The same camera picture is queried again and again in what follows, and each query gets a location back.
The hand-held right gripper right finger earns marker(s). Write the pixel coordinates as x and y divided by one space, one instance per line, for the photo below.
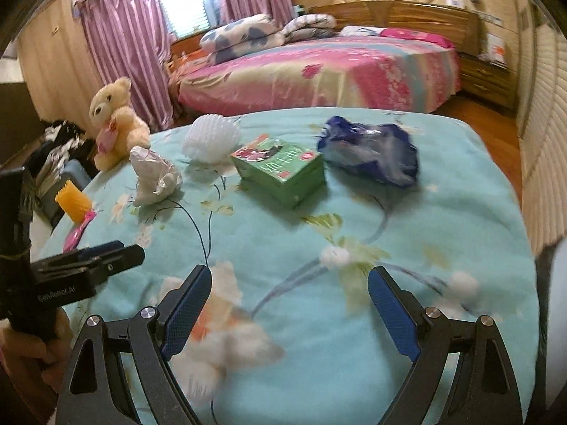
394 316

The crumpled white tissue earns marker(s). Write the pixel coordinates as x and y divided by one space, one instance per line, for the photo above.
153 177

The wooden headboard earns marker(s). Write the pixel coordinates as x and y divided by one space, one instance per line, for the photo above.
398 13

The green cardboard box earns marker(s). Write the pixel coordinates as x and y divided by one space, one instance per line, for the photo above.
279 168

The orange pink brush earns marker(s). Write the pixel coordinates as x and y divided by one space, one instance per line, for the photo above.
73 201

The white pillow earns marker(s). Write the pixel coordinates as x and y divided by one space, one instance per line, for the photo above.
361 31

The folded grey patterned quilt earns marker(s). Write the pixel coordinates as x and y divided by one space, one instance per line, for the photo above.
310 24

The pink pillow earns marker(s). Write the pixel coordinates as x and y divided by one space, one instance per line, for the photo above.
421 35

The white and orange box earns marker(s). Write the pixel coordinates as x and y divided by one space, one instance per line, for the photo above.
495 48

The white louvered wardrobe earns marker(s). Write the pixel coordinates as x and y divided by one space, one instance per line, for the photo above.
547 119

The beige wooden cabinet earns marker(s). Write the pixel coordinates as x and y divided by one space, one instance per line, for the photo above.
53 57

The teal floral blanket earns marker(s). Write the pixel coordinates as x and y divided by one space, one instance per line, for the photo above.
310 230

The folded quilt with blue hearts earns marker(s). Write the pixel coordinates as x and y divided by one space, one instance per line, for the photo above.
239 35

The pile of dark clothes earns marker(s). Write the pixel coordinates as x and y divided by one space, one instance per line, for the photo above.
66 135

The blue plastic packet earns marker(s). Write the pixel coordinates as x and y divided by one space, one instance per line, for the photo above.
367 150

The dark cabinet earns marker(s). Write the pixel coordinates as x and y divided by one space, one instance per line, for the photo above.
20 119

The white foam fruit net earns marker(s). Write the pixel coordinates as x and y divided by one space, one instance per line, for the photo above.
212 137

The wooden nightstand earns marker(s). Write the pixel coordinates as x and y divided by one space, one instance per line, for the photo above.
487 79

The small white box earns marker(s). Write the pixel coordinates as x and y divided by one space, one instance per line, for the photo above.
454 2

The window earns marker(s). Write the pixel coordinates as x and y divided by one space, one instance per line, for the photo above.
186 4

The cream teddy bear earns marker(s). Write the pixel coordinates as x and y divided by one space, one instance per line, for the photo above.
117 119

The bed with pink sheet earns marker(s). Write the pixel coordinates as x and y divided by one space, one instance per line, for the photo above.
310 75

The person's left hand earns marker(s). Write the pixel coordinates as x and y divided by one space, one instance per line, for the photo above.
26 363

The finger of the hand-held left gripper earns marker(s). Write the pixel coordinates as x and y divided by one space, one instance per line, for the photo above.
99 250
119 263

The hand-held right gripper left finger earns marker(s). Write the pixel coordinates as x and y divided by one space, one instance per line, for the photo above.
188 312

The pink hairbrush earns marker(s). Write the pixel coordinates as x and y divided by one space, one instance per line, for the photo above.
79 232

